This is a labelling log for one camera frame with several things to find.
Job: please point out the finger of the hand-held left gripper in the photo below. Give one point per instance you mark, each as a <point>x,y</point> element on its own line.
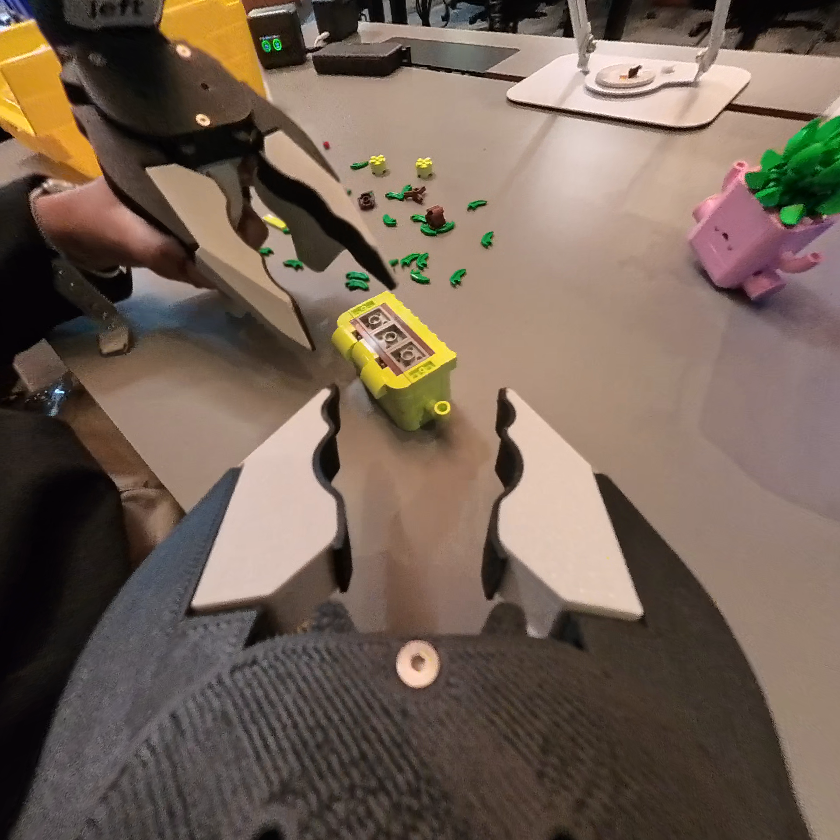
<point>229,262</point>
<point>308,197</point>

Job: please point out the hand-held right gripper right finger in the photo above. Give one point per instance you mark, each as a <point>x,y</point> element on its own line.
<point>564,538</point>

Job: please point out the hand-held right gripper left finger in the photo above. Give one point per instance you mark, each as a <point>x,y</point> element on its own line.
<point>275,531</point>

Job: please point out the large lime brick assembly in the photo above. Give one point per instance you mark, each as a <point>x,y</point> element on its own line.
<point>394,354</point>

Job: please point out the person's left hand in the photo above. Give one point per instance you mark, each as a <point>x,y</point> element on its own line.
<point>118,229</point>

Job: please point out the narrow lime smooth tile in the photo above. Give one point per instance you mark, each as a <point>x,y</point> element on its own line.
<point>275,223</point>

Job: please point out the brown round holed plate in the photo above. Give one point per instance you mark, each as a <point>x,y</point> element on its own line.
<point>366,200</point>

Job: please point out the scattered green leaf pieces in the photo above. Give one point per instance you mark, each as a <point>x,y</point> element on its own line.
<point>358,281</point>

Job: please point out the brown three-pronged piece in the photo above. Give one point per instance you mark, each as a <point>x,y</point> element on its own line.
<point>415,193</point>

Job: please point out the yellow storage bin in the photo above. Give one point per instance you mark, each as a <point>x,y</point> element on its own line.
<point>39,79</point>

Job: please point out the black battery pack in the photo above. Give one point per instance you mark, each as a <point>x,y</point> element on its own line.
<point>275,39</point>

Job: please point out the brown round brick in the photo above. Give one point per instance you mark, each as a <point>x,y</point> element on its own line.
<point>434,215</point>

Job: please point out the beige seat cushion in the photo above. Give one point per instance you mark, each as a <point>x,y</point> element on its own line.
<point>131,485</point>

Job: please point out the black power adapter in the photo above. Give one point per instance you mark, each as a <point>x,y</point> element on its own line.
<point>334,18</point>

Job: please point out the person's dark clothing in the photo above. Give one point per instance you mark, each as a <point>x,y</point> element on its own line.
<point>52,558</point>

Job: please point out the pale rounded board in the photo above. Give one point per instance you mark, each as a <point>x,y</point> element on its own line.
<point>551,98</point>

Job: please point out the white book stand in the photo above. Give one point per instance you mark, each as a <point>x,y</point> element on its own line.
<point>630,65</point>

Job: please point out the pink toy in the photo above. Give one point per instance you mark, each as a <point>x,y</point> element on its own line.
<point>754,229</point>

